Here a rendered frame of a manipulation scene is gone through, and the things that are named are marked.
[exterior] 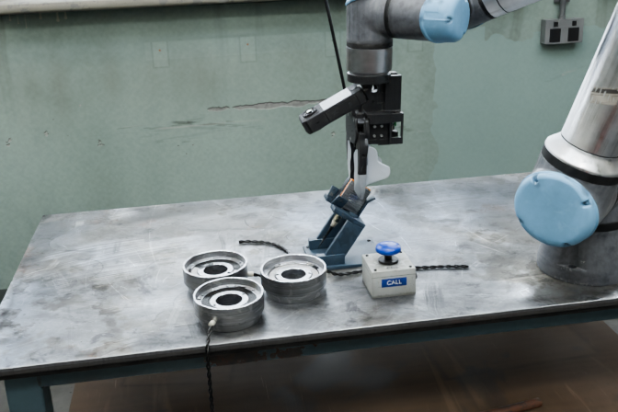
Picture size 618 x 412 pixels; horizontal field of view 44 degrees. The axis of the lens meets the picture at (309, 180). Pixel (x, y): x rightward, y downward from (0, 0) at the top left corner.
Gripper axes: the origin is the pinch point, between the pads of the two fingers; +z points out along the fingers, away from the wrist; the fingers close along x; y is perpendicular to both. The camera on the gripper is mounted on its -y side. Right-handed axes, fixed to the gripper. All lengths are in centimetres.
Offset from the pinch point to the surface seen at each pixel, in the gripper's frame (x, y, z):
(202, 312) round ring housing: -20.4, -27.4, 9.9
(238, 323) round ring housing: -22.2, -22.4, 11.2
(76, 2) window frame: 142, -58, -20
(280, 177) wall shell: 149, 8, 47
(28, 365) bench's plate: -24, -51, 14
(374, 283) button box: -16.8, -0.8, 9.7
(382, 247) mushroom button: -14.2, 1.0, 4.9
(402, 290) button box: -16.8, 3.7, 11.2
